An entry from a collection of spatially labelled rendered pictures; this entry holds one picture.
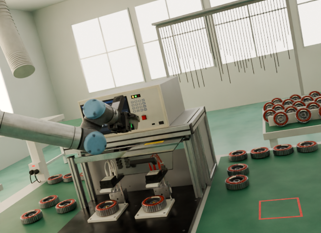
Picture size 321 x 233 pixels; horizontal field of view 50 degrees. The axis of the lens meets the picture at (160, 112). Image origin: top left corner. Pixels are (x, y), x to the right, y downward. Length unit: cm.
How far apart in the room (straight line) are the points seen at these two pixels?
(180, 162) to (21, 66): 144
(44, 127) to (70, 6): 794
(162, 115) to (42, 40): 798
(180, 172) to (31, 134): 90
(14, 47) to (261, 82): 595
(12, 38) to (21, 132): 175
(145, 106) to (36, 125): 64
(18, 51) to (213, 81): 572
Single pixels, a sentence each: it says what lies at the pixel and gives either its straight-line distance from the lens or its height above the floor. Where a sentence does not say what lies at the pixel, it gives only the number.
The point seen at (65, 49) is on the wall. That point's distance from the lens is 910.
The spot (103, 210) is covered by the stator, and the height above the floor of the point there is 81.
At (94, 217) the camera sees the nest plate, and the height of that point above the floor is 78.
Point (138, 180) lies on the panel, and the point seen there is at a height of 82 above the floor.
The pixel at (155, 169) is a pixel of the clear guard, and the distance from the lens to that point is 138.
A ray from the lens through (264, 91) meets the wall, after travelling 787.
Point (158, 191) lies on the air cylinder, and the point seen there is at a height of 80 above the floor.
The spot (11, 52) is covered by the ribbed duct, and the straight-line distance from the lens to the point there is 278.
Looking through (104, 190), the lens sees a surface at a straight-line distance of 172.
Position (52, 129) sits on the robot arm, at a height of 129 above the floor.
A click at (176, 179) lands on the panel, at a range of 183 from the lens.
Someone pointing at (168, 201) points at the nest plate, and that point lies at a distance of 166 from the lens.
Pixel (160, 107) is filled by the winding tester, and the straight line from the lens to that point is 160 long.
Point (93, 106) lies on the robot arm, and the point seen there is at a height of 132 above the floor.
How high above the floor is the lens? 143
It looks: 9 degrees down
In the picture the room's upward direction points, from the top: 13 degrees counter-clockwise
